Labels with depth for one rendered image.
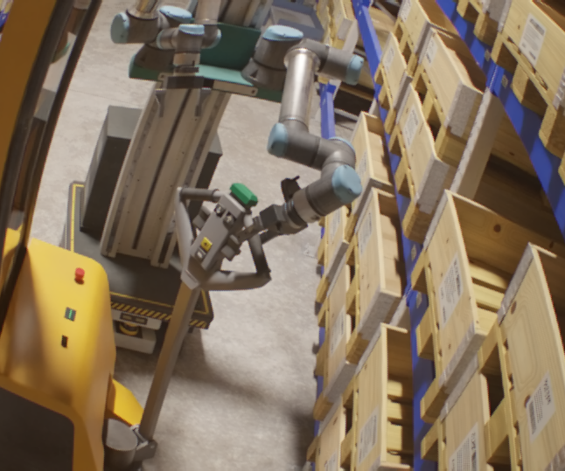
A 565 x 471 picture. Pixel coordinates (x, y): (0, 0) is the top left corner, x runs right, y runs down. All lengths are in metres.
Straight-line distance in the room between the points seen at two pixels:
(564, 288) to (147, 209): 2.44
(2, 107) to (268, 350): 2.80
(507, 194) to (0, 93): 2.02
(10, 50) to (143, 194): 2.20
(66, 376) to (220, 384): 1.75
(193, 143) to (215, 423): 1.18
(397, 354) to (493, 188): 0.71
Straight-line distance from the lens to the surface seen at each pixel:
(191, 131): 4.00
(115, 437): 3.13
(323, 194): 2.49
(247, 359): 4.49
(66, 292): 2.97
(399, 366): 3.39
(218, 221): 2.71
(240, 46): 3.75
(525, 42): 2.53
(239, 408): 4.18
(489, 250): 3.15
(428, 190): 3.28
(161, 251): 4.24
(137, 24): 3.40
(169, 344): 2.92
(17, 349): 2.67
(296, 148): 2.56
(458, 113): 3.17
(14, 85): 2.10
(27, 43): 2.06
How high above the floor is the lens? 2.65
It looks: 30 degrees down
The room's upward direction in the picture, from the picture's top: 22 degrees clockwise
